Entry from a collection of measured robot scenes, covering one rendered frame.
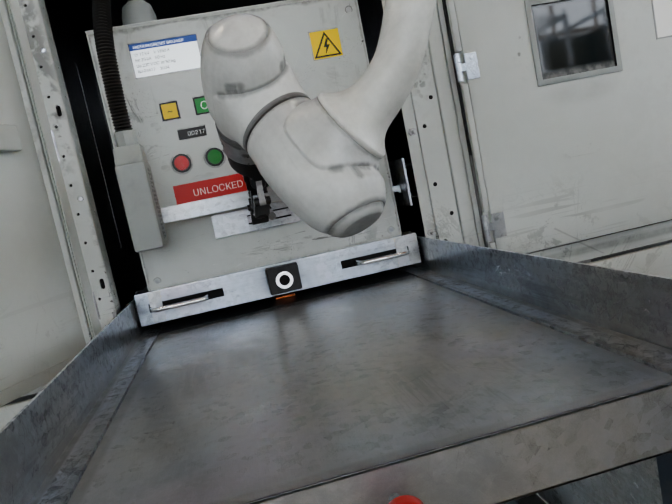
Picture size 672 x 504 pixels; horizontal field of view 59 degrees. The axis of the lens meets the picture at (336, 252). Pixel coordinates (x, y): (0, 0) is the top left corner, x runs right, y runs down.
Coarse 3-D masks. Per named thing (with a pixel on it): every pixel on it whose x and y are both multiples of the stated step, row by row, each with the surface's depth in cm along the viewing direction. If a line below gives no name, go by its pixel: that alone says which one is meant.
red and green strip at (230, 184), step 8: (224, 176) 110; (232, 176) 110; (240, 176) 110; (184, 184) 109; (192, 184) 109; (200, 184) 109; (208, 184) 110; (216, 184) 110; (224, 184) 110; (232, 184) 110; (240, 184) 111; (176, 192) 109; (184, 192) 109; (192, 192) 109; (200, 192) 109; (208, 192) 110; (216, 192) 110; (224, 192) 110; (232, 192) 110; (176, 200) 109; (184, 200) 109; (192, 200) 109
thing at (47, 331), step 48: (0, 48) 96; (0, 96) 95; (0, 144) 91; (48, 144) 99; (0, 192) 92; (0, 240) 90; (48, 240) 100; (0, 288) 89; (48, 288) 98; (0, 336) 88; (48, 336) 96; (0, 384) 87
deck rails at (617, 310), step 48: (432, 240) 109; (480, 288) 91; (528, 288) 76; (576, 288) 65; (624, 288) 57; (96, 336) 79; (576, 336) 61; (624, 336) 58; (48, 384) 58; (96, 384) 74; (0, 432) 46; (48, 432) 55; (96, 432) 61; (0, 480) 44; (48, 480) 51
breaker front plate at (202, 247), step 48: (336, 0) 111; (288, 48) 110; (144, 96) 106; (192, 96) 108; (144, 144) 107; (192, 144) 109; (192, 240) 110; (240, 240) 111; (288, 240) 113; (336, 240) 115
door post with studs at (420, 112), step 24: (384, 0) 109; (408, 96) 111; (432, 96) 111; (408, 120) 111; (432, 120) 112; (408, 144) 112; (432, 144) 112; (432, 168) 112; (432, 192) 113; (432, 216) 114; (456, 216) 114; (456, 240) 114
